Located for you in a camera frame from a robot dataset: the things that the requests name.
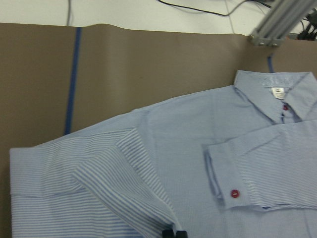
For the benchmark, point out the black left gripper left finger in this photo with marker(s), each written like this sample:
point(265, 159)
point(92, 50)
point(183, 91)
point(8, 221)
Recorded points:
point(167, 234)

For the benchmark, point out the light blue striped shirt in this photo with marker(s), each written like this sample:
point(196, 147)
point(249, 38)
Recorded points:
point(234, 162)

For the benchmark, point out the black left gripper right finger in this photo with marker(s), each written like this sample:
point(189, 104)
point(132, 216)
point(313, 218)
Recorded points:
point(181, 234)

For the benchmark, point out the aluminium frame post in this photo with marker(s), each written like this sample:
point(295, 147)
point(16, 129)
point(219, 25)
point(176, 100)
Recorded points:
point(283, 17)

